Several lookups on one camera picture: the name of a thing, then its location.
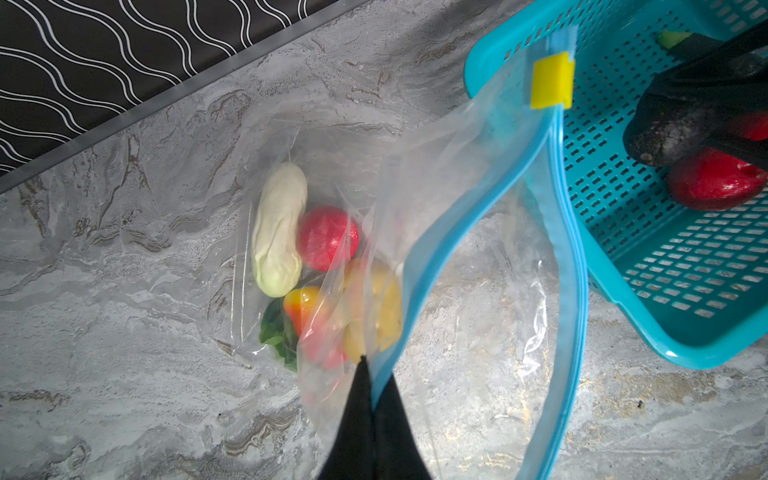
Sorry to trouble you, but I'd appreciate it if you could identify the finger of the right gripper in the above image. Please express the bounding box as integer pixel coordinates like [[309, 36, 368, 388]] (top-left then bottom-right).
[[649, 21, 767, 112], [704, 130, 768, 170]]

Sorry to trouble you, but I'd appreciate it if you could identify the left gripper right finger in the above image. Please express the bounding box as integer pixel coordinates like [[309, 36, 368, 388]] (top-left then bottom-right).
[[373, 376, 431, 480]]

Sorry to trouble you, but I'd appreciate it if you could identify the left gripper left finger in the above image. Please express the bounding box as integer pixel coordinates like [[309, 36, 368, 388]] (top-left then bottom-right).
[[318, 356, 375, 480]]

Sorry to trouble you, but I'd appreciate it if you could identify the yellow toy potato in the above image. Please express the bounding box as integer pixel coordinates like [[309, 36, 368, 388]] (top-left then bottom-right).
[[339, 258, 403, 364]]

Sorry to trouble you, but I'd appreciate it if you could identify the teal plastic basket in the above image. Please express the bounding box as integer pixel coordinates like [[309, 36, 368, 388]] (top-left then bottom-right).
[[464, 1, 767, 370]]

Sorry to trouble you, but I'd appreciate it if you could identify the orange red toy pepper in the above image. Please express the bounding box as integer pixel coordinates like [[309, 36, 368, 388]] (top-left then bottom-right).
[[283, 286, 347, 370]]

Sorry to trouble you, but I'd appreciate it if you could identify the clear zip top bag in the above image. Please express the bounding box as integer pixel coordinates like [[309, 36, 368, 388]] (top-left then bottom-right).
[[222, 27, 588, 479]]

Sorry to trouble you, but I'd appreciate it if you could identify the red toy tomato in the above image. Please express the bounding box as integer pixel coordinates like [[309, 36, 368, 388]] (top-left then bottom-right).
[[666, 148, 767, 211], [726, 112, 768, 141], [297, 206, 360, 272]]

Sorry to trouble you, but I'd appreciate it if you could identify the black toy item in basket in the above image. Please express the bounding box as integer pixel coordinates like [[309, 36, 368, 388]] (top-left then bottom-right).
[[656, 31, 723, 61]]

